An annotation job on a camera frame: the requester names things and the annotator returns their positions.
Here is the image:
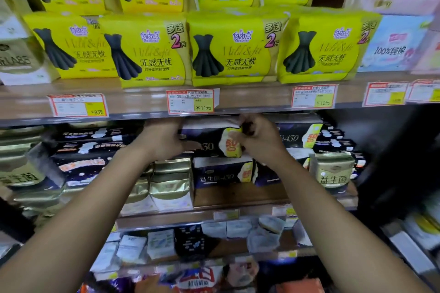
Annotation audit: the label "pale pink packet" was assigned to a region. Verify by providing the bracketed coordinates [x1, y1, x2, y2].
[410, 30, 440, 75]

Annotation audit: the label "red yellow price tag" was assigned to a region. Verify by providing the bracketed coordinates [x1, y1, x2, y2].
[166, 89, 220, 115]
[406, 79, 440, 103]
[291, 84, 339, 109]
[362, 81, 409, 107]
[47, 93, 109, 118]

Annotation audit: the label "person's right hand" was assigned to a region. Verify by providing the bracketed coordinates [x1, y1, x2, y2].
[229, 113, 293, 167]

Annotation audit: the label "gold packet green label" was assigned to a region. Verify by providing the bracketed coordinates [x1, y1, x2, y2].
[309, 152, 355, 194]

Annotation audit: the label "person's left forearm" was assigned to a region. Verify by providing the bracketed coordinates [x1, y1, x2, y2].
[0, 145, 162, 293]

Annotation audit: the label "small yellow shelf tag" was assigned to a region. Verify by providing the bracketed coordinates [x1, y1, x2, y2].
[272, 204, 297, 217]
[213, 209, 240, 221]

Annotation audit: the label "white yellow side packets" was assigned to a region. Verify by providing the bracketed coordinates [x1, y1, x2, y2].
[381, 191, 440, 278]

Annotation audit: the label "red white packet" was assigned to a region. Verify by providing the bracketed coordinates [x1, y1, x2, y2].
[176, 266, 225, 293]

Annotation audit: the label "grey white packet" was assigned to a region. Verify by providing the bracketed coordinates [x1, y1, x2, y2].
[0, 0, 61, 86]

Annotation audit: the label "person's right forearm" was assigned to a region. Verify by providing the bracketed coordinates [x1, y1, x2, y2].
[272, 155, 433, 293]

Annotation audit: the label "stack of gold packets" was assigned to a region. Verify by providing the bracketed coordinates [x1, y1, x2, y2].
[0, 126, 195, 218]

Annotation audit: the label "navy pad packet yellow sticker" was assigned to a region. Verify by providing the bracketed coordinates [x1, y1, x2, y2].
[179, 117, 243, 159]

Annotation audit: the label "pile of dark patterned packets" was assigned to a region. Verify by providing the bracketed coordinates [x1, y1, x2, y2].
[313, 120, 367, 181]

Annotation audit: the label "small black packet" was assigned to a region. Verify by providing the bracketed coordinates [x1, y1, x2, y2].
[174, 224, 220, 260]

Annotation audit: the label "orange packet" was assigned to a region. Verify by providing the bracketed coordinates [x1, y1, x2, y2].
[275, 278, 326, 293]

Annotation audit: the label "light blue packet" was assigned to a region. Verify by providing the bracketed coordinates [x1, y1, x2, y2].
[357, 15, 434, 73]

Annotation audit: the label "person's left hand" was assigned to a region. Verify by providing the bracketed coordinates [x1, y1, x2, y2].
[132, 118, 202, 170]

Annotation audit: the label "wooden shelf board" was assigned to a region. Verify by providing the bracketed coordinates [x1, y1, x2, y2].
[0, 71, 440, 128]
[116, 181, 359, 232]

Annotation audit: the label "stack of dark starry packets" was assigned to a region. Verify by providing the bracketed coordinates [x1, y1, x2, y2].
[27, 124, 146, 197]

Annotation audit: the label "row of small white packets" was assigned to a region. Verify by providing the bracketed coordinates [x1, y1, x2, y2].
[90, 214, 314, 273]

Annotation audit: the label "rows of yellow pad packets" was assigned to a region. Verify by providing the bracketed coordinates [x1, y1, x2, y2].
[19, 0, 383, 89]

